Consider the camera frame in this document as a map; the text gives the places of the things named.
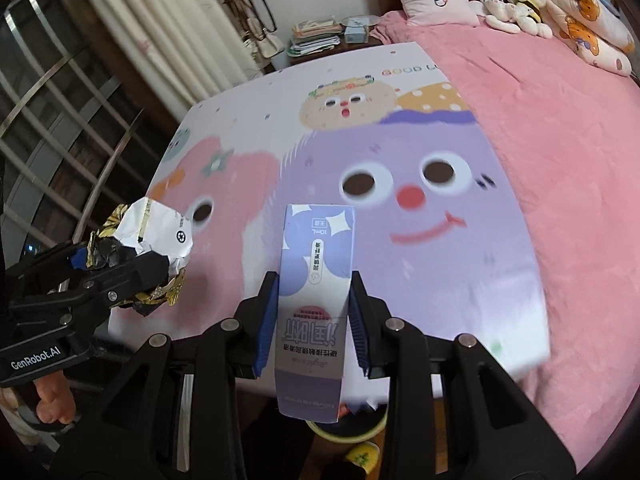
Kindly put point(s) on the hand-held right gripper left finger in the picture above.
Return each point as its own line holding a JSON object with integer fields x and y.
{"x": 265, "y": 320}

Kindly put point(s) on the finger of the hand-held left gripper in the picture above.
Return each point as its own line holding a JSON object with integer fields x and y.
{"x": 50, "y": 262}
{"x": 140, "y": 275}

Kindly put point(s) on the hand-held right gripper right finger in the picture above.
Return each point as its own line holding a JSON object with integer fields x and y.
{"x": 359, "y": 325}

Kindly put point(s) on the black gold foil wrapper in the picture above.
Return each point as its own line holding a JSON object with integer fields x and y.
{"x": 150, "y": 230}

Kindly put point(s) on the purple white carton box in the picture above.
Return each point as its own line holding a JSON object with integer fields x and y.
{"x": 315, "y": 270}

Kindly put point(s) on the blue trash bin cream rim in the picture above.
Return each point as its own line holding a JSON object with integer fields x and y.
{"x": 345, "y": 432}

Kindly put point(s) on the person's left hand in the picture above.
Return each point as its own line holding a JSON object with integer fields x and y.
{"x": 52, "y": 400}

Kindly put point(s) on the yellow slipper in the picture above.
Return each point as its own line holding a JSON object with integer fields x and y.
{"x": 362, "y": 459}

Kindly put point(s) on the metal window grille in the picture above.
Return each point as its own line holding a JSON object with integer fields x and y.
{"x": 50, "y": 110}

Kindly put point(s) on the cartoon monster tablecloth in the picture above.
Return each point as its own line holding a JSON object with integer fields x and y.
{"x": 350, "y": 135}

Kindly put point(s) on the cream curtain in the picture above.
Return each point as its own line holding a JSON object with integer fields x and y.
{"x": 165, "y": 25}

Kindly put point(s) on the white handbag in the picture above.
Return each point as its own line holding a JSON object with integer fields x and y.
{"x": 265, "y": 42}

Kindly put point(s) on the pink bed sheet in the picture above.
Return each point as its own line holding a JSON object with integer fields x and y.
{"x": 550, "y": 135}

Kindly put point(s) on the stack of books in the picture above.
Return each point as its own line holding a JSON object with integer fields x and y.
{"x": 312, "y": 37}

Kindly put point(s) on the light blue tissue box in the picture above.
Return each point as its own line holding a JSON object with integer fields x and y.
{"x": 356, "y": 35}

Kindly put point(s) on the white pink plush rabbit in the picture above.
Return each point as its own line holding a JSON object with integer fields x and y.
{"x": 502, "y": 12}

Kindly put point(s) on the plush toy with bolster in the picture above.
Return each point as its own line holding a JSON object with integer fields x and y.
{"x": 585, "y": 25}

